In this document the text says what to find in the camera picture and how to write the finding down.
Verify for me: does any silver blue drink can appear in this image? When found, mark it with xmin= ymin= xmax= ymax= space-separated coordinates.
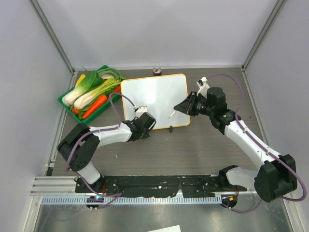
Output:
xmin=152 ymin=66 xmax=162 ymax=76

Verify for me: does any green plastic basket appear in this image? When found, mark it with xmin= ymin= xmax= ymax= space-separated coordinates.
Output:
xmin=58 ymin=65 xmax=124 ymax=124

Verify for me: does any bok choy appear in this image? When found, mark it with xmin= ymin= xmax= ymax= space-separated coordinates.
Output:
xmin=73 ymin=77 xmax=123 ymax=110
xmin=62 ymin=71 xmax=103 ymax=106

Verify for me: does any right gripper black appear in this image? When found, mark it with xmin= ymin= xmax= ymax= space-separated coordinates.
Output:
xmin=174 ymin=91 xmax=215 ymax=117

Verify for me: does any aluminium frame post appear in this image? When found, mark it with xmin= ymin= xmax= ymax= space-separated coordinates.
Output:
xmin=29 ymin=0 xmax=75 ymax=74
xmin=241 ymin=0 xmax=287 ymax=70

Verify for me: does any bok choy right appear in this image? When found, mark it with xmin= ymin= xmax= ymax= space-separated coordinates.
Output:
xmin=73 ymin=77 xmax=123 ymax=110

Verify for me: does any aluminium rail left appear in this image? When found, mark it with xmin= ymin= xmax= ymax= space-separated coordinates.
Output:
xmin=30 ymin=175 xmax=80 ymax=195

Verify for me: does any aluminium frame post right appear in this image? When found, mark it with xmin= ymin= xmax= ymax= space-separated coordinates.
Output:
xmin=241 ymin=0 xmax=287 ymax=70

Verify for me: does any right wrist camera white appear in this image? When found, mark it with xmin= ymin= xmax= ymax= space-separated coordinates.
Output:
xmin=197 ymin=77 xmax=210 ymax=97

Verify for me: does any red tomato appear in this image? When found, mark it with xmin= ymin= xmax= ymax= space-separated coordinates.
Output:
xmin=114 ymin=86 xmax=121 ymax=92

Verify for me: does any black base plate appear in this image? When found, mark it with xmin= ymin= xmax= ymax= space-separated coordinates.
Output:
xmin=74 ymin=175 xmax=247 ymax=198

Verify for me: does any orange carrot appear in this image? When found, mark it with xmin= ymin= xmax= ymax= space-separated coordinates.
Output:
xmin=82 ymin=95 xmax=108 ymax=119

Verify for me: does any bok choy left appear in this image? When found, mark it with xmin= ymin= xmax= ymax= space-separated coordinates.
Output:
xmin=62 ymin=71 xmax=103 ymax=106

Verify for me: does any whiteboard with orange frame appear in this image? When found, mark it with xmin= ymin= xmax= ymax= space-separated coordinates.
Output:
xmin=121 ymin=73 xmax=191 ymax=130

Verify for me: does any aluminium frame post left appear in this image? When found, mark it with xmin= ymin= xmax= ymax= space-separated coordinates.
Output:
xmin=29 ymin=0 xmax=75 ymax=74

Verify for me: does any yellow vegetable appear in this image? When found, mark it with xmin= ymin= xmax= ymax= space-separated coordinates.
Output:
xmin=75 ymin=74 xmax=86 ymax=87

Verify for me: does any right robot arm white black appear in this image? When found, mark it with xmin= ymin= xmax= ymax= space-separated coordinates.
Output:
xmin=173 ymin=87 xmax=297 ymax=203

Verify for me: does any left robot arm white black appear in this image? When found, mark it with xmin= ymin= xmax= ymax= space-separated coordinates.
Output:
xmin=57 ymin=112 xmax=156 ymax=193

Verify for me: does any white slotted cable duct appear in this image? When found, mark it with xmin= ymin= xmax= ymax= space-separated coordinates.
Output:
xmin=41 ymin=195 xmax=222 ymax=205

